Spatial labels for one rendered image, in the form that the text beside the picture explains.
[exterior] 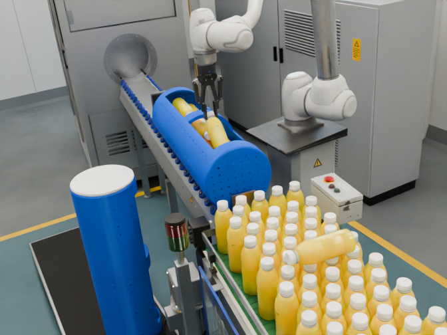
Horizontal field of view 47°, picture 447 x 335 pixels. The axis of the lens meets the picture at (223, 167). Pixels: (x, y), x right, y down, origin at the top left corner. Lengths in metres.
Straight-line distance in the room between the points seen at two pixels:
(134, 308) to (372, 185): 2.05
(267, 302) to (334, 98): 1.11
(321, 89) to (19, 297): 2.24
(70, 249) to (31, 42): 3.90
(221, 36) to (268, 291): 0.92
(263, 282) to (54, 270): 2.02
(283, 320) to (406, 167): 2.69
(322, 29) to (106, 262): 1.39
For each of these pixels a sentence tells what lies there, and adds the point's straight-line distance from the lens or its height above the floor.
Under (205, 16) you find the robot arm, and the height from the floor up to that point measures 1.69.
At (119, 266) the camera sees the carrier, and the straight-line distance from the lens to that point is 2.37.
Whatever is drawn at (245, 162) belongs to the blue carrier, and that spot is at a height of 1.16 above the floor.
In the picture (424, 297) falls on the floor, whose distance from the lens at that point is 3.18.
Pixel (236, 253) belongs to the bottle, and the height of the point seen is 0.99.
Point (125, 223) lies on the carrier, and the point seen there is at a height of 0.86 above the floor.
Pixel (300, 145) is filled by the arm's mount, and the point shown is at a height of 1.02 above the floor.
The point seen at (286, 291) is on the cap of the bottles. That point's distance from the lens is 1.44.
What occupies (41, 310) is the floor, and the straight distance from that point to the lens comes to 3.34.
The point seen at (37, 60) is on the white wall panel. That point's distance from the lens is 6.97.
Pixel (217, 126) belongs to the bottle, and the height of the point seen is 1.25.
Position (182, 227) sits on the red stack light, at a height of 1.24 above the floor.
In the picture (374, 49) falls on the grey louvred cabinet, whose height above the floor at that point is 1.18.
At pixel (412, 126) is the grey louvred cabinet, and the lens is 3.91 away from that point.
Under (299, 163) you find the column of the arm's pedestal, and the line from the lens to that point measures 2.55.
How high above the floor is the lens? 2.04
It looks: 27 degrees down
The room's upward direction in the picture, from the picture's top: 5 degrees counter-clockwise
